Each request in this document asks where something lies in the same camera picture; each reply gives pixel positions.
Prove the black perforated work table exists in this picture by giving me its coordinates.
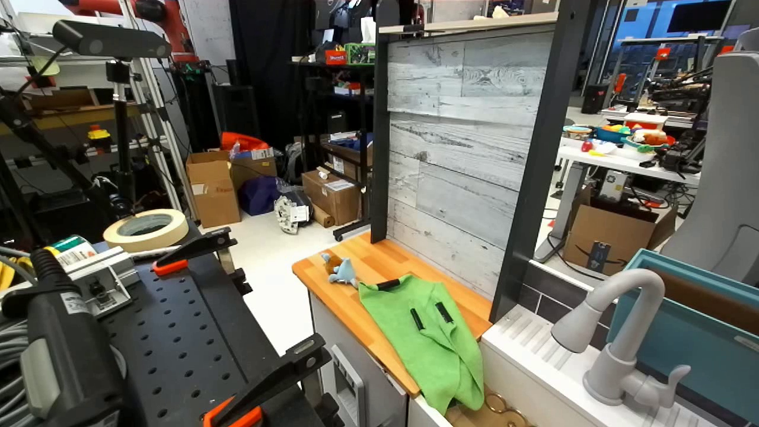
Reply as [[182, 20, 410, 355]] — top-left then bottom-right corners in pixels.
[[92, 250, 339, 427]]

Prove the grey toy faucet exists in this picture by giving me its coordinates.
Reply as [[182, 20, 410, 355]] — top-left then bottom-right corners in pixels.
[[550, 269, 691, 410]]

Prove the open cardboard box by shelf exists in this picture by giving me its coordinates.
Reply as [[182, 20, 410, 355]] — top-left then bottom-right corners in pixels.
[[301, 172, 358, 228]]

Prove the teal storage bin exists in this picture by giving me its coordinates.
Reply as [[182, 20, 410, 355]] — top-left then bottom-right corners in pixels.
[[629, 250, 759, 425]]

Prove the wooden play kitchen counter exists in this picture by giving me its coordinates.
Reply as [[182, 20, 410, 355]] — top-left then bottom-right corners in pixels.
[[291, 237, 492, 427]]

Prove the black clamp with orange handle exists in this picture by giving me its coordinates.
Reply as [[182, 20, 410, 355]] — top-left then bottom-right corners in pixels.
[[151, 228, 234, 277]]

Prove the white toy sink basin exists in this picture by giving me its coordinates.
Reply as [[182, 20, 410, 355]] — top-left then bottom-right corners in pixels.
[[462, 306, 718, 427]]

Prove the cardboard box under white table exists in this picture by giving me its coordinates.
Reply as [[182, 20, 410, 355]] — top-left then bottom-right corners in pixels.
[[563, 204, 676, 276]]

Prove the tall cardboard box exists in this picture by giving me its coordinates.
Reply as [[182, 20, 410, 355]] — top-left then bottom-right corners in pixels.
[[186, 153, 240, 228]]

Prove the white table with toys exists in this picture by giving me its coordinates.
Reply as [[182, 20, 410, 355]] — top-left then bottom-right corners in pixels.
[[533, 137, 701, 260]]

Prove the small blue plush toy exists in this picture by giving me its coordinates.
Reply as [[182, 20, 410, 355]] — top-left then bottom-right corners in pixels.
[[329, 259, 358, 288]]

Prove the roll of masking tape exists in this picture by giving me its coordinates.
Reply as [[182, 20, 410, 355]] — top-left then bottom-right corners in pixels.
[[103, 208, 191, 252]]

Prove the black camera on tripod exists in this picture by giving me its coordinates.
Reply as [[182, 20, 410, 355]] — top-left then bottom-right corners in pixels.
[[52, 20, 170, 59]]

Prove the black metal shelf rack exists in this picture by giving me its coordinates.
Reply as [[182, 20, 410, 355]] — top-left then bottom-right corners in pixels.
[[291, 42, 374, 187]]

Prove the grey wood backsplash panel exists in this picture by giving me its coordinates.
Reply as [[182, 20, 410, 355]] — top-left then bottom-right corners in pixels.
[[370, 0, 594, 321]]

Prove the green cloth with black straps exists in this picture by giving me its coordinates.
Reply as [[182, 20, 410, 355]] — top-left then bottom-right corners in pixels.
[[358, 276, 487, 412]]

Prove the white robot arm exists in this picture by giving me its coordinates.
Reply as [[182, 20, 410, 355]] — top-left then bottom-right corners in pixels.
[[663, 52, 759, 284]]

